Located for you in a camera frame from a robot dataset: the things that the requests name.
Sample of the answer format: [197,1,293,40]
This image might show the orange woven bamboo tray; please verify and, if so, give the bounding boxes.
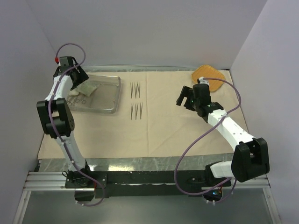
[191,65,226,92]

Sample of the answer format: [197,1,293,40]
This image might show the gauze packet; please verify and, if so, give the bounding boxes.
[77,82,99,97]
[69,89,79,96]

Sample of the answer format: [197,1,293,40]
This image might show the beige cloth wrap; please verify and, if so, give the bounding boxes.
[37,70,246,159]

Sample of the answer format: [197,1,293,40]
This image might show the steel mesh instrument tray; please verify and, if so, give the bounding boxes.
[67,75,121,114]

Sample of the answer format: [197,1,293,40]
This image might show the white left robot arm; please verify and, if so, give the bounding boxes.
[36,56,93,188]

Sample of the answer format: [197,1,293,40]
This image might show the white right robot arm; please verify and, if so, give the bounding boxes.
[176,83,270,186]

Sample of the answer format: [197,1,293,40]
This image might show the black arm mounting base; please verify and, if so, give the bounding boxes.
[62,170,231,202]

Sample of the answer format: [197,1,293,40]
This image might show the steel surgical scissors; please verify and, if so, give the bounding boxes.
[67,98,77,106]

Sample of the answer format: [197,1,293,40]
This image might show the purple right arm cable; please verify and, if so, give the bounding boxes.
[174,77,242,203]

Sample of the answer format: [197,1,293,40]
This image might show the aluminium front frame rail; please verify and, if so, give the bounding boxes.
[23,172,93,192]

